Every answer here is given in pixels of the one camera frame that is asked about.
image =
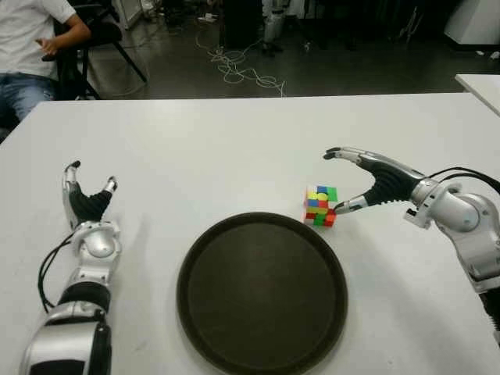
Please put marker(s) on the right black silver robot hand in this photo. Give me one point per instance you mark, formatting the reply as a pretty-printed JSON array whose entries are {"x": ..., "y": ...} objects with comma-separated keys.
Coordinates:
[{"x": 390, "y": 183}]

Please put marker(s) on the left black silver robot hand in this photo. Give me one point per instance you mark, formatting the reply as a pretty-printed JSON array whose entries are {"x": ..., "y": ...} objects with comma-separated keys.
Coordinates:
[{"x": 90, "y": 207}]

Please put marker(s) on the multicoloured Rubik's cube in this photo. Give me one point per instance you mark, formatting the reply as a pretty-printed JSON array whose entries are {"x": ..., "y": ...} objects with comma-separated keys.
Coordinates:
[{"x": 318, "y": 203}]

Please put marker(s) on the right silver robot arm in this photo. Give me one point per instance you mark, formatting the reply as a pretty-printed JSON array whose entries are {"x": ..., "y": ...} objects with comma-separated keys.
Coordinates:
[{"x": 461, "y": 211}]

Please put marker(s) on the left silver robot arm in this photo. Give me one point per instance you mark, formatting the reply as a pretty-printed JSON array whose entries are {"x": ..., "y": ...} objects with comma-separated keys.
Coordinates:
[{"x": 95, "y": 246}]

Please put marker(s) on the dark round plate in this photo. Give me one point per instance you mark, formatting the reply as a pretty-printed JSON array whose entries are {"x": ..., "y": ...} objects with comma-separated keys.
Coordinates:
[{"x": 261, "y": 297}]

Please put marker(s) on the white side table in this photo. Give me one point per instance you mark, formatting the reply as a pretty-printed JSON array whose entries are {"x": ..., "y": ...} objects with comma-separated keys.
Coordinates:
[{"x": 484, "y": 88}]

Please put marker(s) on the folded silver stand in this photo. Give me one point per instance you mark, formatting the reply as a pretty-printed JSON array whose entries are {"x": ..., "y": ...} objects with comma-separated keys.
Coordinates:
[{"x": 408, "y": 29}]

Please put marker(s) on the small white floor object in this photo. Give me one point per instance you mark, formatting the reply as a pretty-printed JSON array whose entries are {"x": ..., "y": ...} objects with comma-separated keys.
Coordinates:
[{"x": 493, "y": 54}]

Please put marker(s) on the black chair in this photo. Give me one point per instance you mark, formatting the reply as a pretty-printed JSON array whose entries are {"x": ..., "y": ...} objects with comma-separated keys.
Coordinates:
[{"x": 105, "y": 31}]

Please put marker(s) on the seated person in white shirt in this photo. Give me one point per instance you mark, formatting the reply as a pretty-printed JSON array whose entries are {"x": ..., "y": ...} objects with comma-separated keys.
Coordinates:
[{"x": 23, "y": 35}]

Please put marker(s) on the white cabinet with black base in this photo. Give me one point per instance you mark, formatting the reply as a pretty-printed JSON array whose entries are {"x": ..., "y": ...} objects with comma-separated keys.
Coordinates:
[{"x": 476, "y": 19}]

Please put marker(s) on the white framed panel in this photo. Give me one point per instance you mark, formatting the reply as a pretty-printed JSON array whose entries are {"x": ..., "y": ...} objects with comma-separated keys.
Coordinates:
[{"x": 131, "y": 15}]

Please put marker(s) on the black floor cabinet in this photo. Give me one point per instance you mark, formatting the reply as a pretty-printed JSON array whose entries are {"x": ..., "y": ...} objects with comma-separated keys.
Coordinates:
[{"x": 242, "y": 21}]

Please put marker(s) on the white power strip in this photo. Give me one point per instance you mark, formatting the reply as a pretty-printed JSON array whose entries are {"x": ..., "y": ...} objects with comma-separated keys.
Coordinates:
[{"x": 208, "y": 16}]

